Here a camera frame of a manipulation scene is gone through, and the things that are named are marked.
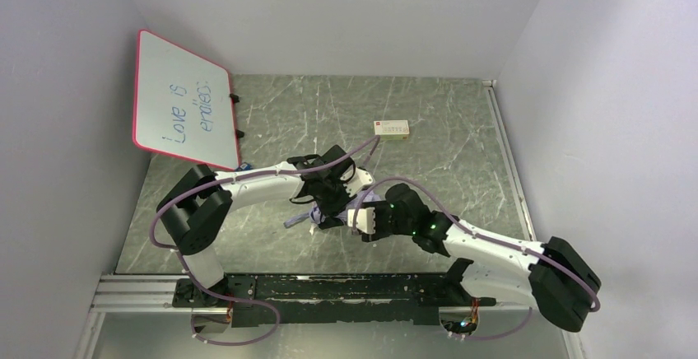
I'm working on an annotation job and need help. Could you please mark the red framed whiteboard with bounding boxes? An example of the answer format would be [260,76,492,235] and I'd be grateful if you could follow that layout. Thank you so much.
[132,30,241,170]

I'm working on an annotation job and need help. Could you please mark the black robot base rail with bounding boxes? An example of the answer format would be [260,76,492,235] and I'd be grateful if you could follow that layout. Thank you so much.
[171,272,496,328]

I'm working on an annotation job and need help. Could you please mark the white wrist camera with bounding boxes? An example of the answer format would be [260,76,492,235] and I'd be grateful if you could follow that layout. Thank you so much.
[347,207,376,235]
[345,169,375,197]

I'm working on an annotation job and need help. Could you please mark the small white cardboard box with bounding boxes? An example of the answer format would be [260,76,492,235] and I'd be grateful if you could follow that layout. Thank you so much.
[373,120,410,140]

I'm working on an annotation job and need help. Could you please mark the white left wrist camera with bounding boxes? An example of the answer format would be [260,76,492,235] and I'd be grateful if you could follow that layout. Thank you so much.
[345,169,375,197]

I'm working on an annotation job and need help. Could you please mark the light purple folding umbrella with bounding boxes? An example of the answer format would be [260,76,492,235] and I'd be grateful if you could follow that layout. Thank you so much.
[283,195,359,230]

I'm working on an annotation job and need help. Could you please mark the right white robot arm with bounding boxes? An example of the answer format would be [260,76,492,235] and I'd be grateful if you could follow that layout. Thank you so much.
[347,181,602,333]

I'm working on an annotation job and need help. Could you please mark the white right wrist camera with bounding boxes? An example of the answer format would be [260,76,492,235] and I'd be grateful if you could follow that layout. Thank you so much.
[347,207,376,235]

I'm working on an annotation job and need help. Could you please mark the aluminium frame rail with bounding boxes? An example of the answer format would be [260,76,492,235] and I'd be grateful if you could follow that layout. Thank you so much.
[90,273,571,314]

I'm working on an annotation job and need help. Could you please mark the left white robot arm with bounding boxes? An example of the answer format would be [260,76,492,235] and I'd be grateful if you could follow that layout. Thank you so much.
[154,145,374,306]

